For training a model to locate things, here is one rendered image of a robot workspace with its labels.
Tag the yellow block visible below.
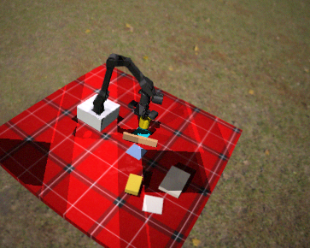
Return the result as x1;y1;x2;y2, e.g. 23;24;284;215
125;174;143;196

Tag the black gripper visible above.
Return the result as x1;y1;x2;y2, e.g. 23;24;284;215
128;100;158;120

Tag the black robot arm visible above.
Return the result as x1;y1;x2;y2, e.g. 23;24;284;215
91;53;164;117

